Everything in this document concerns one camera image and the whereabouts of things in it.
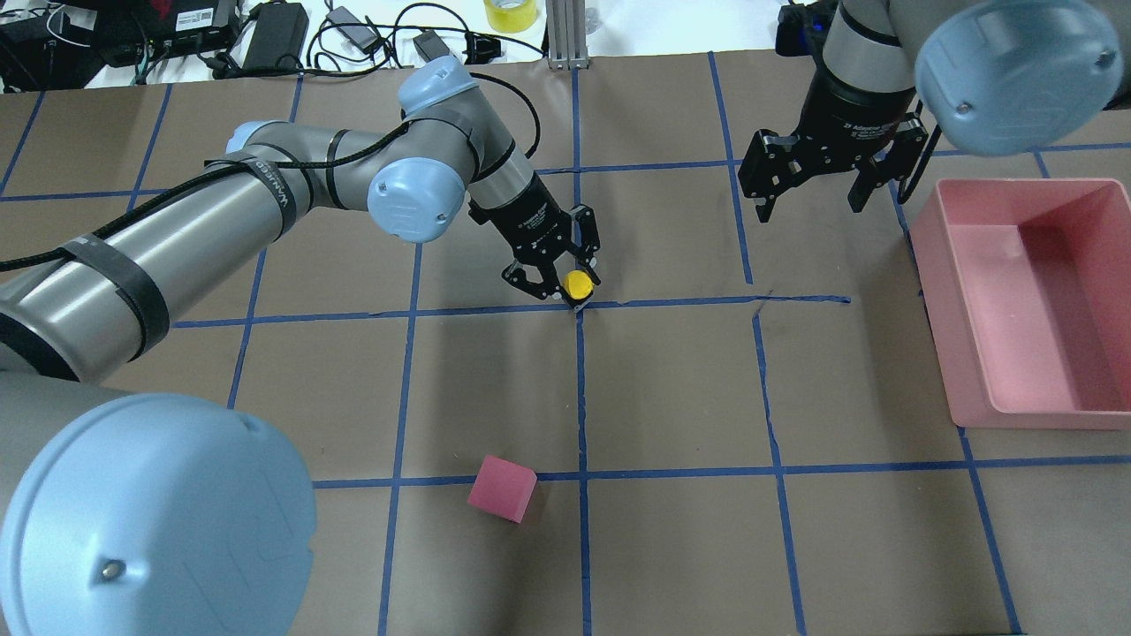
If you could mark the yellow tape roll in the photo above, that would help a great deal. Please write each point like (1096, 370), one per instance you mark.
(510, 16)

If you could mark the black electronics box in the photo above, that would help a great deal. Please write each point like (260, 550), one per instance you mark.
(128, 32)

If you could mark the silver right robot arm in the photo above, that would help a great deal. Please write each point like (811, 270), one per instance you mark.
(894, 78)

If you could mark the pink foam cube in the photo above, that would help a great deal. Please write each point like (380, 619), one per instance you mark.
(503, 488)

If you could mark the black power adapter brick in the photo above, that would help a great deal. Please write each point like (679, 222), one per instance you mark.
(279, 32)

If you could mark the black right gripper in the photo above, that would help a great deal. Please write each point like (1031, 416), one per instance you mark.
(850, 119)

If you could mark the aluminium extrusion post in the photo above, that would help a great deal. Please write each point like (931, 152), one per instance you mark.
(566, 35)

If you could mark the pink plastic bin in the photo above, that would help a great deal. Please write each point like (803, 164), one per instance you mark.
(1027, 286)

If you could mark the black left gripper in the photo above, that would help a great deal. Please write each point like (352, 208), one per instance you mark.
(527, 221)

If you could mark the yellow push button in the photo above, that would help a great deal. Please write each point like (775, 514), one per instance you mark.
(578, 288)

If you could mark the small grey power adapter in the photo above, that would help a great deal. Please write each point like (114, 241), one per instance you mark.
(359, 34)

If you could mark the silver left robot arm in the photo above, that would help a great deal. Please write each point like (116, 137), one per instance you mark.
(129, 513)

